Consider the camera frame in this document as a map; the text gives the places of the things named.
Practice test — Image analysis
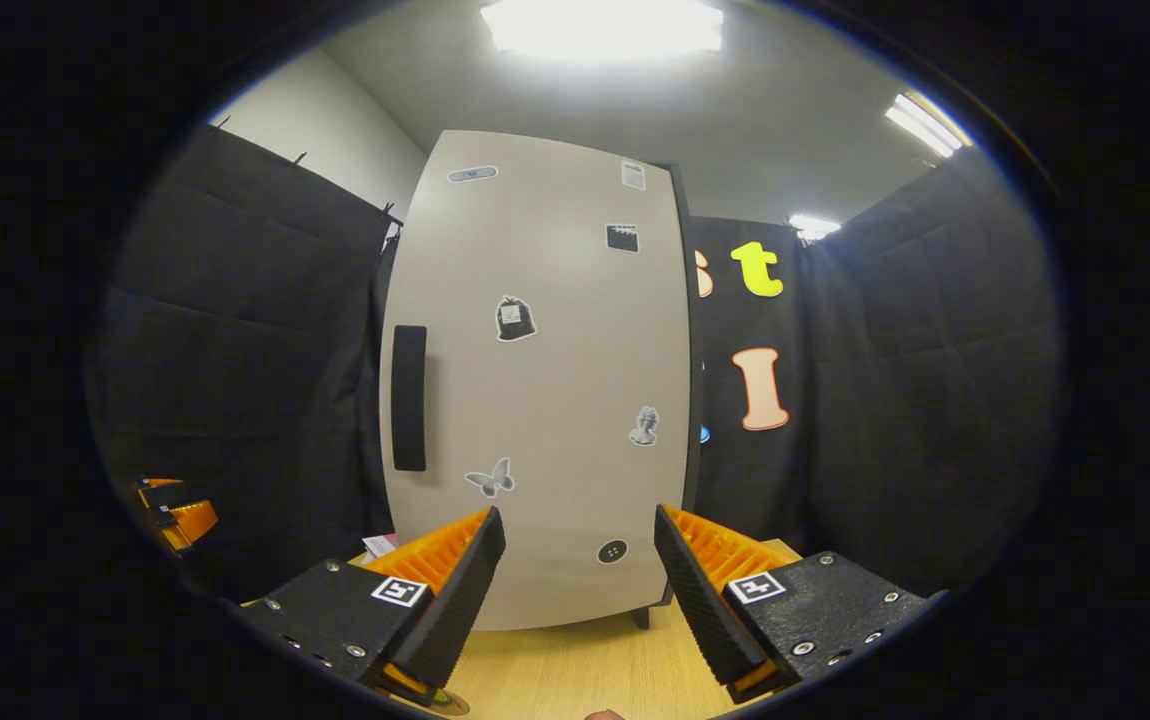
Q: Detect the black backdrop cloth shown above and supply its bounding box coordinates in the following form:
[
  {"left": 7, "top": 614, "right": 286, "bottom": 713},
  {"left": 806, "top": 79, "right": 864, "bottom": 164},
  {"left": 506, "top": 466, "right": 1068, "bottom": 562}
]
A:
[{"left": 95, "top": 122, "right": 1066, "bottom": 601}]

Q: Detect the light grey cabinet door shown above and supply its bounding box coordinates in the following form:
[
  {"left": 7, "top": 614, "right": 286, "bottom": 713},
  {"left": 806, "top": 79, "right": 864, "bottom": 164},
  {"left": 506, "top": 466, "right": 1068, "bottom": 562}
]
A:
[{"left": 378, "top": 130, "right": 693, "bottom": 631}]

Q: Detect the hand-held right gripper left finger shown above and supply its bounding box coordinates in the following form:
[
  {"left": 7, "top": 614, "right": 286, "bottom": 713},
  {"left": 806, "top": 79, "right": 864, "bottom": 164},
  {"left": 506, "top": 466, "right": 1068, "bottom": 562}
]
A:
[{"left": 235, "top": 505, "right": 508, "bottom": 706}]

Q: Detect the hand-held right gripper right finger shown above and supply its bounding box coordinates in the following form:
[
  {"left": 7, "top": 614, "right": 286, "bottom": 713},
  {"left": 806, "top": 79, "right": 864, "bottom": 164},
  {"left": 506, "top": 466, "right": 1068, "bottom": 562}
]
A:
[{"left": 653, "top": 503, "right": 948, "bottom": 704}]

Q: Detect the black cabinet door handle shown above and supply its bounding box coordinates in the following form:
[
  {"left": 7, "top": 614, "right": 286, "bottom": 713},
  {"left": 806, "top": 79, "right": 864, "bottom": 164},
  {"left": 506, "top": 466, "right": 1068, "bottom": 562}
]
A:
[{"left": 391, "top": 325, "right": 428, "bottom": 473}]

